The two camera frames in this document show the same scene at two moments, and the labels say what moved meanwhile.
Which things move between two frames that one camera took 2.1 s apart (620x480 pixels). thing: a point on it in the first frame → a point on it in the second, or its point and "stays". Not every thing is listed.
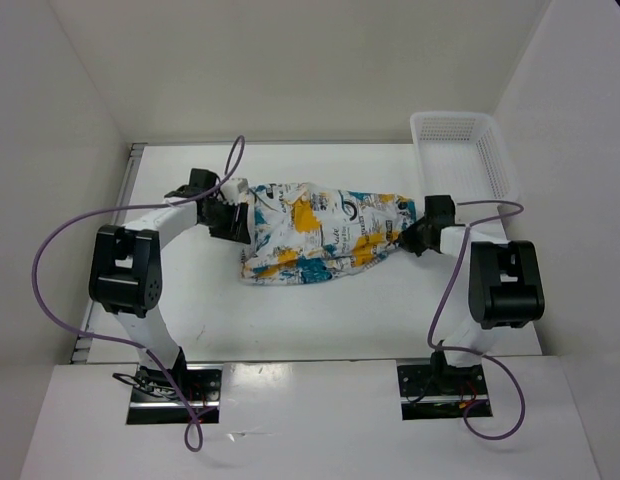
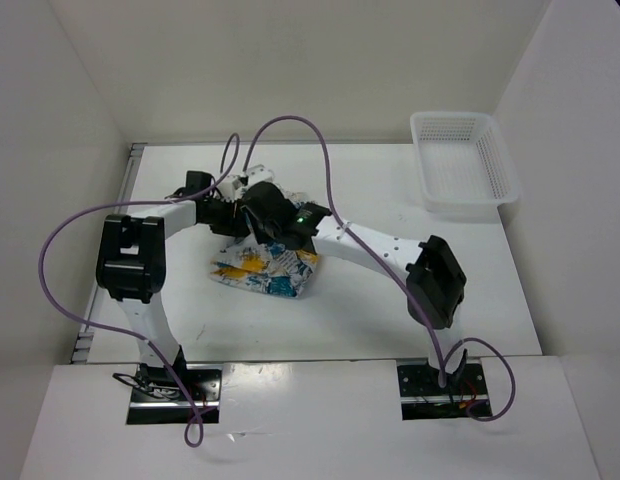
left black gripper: x=235 y=230 stays
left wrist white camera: x=235 y=191 stays
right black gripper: x=407 y=240 → x=263 y=236
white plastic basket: x=464 y=155 stays
